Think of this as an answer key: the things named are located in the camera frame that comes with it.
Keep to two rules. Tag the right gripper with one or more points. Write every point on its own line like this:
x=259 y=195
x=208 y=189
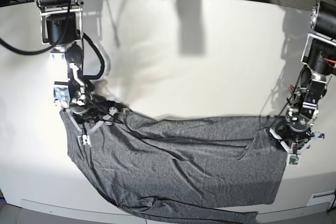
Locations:
x=87 y=119

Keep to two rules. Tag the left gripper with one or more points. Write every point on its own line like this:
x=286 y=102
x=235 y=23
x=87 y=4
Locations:
x=294 y=143

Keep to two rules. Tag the white label plate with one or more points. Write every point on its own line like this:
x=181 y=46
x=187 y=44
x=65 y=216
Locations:
x=322 y=197

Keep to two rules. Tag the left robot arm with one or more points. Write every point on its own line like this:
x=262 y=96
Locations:
x=292 y=127

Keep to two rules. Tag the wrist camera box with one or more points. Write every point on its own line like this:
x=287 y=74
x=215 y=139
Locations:
x=84 y=140
x=293 y=159

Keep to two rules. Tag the grey long-sleeve T-shirt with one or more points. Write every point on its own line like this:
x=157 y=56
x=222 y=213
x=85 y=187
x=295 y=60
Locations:
x=188 y=171

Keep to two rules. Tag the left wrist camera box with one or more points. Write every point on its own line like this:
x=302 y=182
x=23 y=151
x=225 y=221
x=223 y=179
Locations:
x=293 y=159

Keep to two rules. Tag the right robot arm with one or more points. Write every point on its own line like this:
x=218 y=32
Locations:
x=61 y=28

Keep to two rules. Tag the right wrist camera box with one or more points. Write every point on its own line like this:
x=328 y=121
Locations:
x=84 y=140

